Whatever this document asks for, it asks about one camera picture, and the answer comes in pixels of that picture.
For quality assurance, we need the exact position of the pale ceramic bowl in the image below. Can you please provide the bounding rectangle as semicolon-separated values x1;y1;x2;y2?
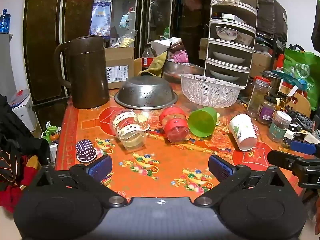
235;32;254;46

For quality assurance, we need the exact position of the purple polka dot cup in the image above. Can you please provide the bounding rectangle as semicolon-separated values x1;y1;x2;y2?
76;139;97;162

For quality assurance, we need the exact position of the white paper cup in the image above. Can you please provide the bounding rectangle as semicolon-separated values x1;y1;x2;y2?
229;114;258;151

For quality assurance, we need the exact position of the metal basin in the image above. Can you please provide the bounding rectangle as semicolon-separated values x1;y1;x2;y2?
162;61;204;83

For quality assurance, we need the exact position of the metal colander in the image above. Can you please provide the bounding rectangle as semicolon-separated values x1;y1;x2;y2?
114;75;178;110

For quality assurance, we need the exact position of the green shopping bag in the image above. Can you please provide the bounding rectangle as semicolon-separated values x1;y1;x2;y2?
282;44;320;110

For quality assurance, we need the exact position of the white cardboard box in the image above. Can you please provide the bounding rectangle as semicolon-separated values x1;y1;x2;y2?
9;89;38;132

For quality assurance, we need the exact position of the white tiered dish rack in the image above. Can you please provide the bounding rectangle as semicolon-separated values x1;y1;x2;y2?
204;0;258;88

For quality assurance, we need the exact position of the floral ceramic bowl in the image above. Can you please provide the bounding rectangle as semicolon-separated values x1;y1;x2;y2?
215;26;239;41

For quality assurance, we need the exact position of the white plastic basket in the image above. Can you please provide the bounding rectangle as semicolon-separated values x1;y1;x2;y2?
180;74;242;108

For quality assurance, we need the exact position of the yellow green cloth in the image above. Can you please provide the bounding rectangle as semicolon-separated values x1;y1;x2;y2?
139;52;170;77

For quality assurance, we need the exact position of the clear bag of pasta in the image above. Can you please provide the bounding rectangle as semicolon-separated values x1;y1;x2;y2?
111;30;138;48

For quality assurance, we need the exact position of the red clear plastic cup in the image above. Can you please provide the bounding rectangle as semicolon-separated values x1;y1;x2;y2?
159;106;190;144

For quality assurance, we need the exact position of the white plastic bag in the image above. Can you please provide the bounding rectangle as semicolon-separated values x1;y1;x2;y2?
149;37;185;55

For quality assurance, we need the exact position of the clear labelled plastic cup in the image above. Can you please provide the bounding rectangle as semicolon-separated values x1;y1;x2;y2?
109;109;147;151

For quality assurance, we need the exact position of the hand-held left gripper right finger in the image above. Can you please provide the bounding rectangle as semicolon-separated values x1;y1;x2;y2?
194;154;298;208

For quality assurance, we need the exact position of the blue white snack bag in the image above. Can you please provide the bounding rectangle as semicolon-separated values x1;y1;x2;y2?
89;0;113;39

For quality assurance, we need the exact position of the tall red lidded glass jar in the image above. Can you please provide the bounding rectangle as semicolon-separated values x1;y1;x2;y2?
247;79;270;118

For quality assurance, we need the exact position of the green toy figure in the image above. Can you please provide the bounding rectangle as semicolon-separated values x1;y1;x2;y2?
41;121;60;145

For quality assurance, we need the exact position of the small purple labelled jar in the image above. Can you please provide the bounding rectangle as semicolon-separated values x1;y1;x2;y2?
257;95;277;125

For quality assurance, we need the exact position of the black bag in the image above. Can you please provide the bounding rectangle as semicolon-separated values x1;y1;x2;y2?
256;0;288;47

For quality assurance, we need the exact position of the white plate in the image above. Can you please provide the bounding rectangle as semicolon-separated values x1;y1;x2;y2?
212;51;246;64
209;69;240;81

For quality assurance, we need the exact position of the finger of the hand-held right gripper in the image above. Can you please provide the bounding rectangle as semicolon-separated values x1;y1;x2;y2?
290;139;320;156
267;150;310;173

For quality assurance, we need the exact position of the brown plastic pitcher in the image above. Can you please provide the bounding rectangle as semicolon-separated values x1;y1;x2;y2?
54;35;110;110

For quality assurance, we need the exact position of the cola bottle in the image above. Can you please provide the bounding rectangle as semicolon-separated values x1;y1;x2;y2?
141;44;154;72

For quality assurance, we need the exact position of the orange printed tablecloth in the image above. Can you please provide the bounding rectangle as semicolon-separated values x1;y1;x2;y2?
54;82;313;203

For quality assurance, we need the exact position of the pink cloth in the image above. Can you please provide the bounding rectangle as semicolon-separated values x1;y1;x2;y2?
172;50;189;63

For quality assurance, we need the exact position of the white lidded glass jar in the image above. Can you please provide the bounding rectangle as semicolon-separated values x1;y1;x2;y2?
267;110;292;142

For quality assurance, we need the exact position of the dark clothing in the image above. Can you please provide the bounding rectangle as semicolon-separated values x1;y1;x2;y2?
0;94;50;190

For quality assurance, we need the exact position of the green plastic cup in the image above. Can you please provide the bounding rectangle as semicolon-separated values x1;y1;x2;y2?
188;107;218;138

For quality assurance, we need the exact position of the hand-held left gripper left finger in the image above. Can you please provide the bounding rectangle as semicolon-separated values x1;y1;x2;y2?
32;154;128;208

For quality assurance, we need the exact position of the red cloth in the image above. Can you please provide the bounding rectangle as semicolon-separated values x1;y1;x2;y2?
0;155;42;213

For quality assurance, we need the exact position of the blue water bottle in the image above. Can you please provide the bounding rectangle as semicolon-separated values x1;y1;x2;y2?
0;9;11;33

